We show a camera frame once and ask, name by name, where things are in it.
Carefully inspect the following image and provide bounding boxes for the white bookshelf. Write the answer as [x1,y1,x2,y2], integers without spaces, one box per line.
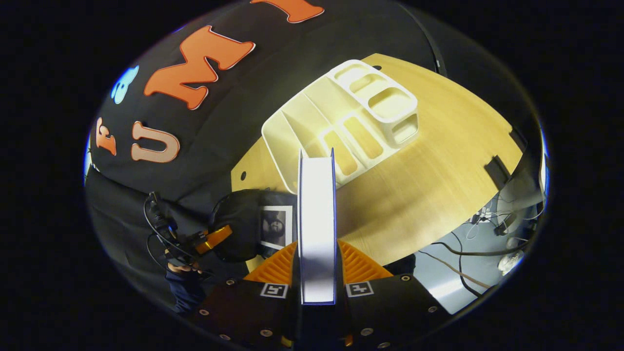
[261,59,420,195]

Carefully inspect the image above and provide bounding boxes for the black backdrop cloth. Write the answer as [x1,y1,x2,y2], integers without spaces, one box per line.
[85,0,439,312]

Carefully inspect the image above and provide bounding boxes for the portrait cover book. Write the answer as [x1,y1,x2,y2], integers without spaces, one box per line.
[260,205,294,252]

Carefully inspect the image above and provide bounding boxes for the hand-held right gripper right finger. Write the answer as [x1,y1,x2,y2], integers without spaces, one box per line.
[336,239,452,351]

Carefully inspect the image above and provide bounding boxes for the black table bracket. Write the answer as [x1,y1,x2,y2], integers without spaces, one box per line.
[485,155,511,185]

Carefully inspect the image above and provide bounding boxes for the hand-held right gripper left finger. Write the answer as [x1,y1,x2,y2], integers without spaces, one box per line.
[192,241,300,351]

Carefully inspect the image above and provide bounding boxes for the blue cover book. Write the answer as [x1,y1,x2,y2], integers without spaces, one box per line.
[297,148,338,305]

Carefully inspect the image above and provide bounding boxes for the black schoolbag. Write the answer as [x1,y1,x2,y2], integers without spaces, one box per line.
[210,189,298,264]

